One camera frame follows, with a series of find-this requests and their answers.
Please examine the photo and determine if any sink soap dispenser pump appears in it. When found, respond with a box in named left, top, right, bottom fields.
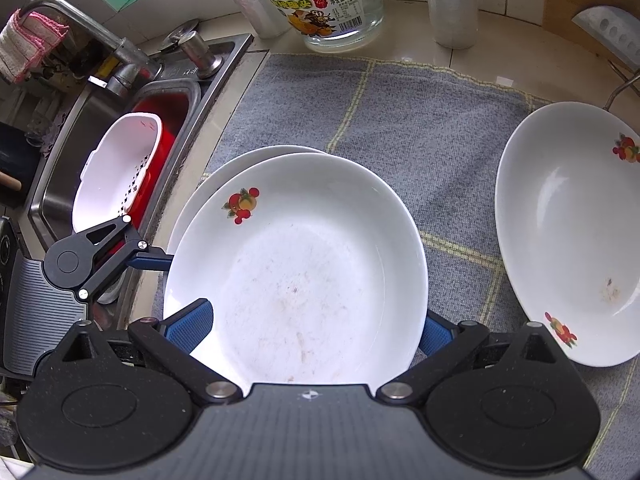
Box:
left=166, top=20, right=224, bottom=79

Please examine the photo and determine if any wire board stand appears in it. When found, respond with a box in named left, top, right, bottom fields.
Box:
left=603, top=61, right=640, bottom=110

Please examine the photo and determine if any pink dish cloth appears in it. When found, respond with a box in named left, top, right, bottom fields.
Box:
left=1, top=9, right=68, bottom=84

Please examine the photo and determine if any white colander basket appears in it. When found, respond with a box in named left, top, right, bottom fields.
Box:
left=72, top=112, right=163, bottom=233

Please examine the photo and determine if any chrome kitchen faucet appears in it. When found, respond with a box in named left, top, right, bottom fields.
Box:
left=19, top=0, right=162, bottom=98

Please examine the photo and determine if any santoku kitchen knife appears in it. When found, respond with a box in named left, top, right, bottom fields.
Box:
left=572, top=6, right=640, bottom=72

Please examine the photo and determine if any stainless steel sink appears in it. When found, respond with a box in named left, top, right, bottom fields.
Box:
left=28, top=34, right=253, bottom=249

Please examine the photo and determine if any white plate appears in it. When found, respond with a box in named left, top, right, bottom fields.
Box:
left=164, top=153, right=428, bottom=390
left=167, top=145, right=319, bottom=254
left=495, top=102, right=640, bottom=367

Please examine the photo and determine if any red washing basin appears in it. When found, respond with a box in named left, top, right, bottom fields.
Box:
left=100, top=93, right=189, bottom=228

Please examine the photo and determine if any tall plastic cup stack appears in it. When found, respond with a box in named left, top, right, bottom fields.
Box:
left=427, top=0, right=478, bottom=50

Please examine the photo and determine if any white plate back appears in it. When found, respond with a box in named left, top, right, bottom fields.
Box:
left=495, top=102, right=640, bottom=367

